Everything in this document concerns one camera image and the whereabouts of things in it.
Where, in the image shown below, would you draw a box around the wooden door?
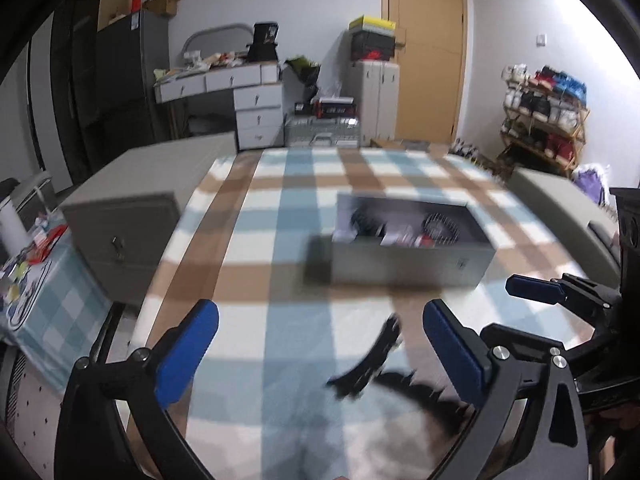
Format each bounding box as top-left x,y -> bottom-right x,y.
385,0 -> 468,144

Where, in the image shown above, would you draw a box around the grey bed footboard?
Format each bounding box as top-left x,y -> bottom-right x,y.
506,168 -> 620,288

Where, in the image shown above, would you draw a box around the plaid bed sheet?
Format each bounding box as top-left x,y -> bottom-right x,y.
131,148 -> 591,479

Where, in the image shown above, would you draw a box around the grey cardboard box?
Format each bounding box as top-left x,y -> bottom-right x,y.
331,194 -> 496,288

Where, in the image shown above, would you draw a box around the dark tall cabinet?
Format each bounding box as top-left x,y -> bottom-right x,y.
50,9 -> 170,184

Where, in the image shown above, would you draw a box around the black hat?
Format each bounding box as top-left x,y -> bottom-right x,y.
246,22 -> 279,63

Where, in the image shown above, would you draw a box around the silver suitcase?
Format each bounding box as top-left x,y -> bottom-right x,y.
284,116 -> 362,148

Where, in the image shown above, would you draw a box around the grey nightstand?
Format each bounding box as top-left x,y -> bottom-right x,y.
61,132 -> 236,307

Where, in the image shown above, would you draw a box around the wooden shoe rack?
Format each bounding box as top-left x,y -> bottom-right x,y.
498,64 -> 590,178

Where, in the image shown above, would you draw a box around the white drawer desk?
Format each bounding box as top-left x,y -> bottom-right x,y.
154,62 -> 284,151

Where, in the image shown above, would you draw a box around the black bat hair clip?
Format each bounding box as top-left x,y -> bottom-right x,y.
326,314 -> 469,436

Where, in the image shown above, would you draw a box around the stacked shoe boxes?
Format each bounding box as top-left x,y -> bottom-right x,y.
348,15 -> 396,62

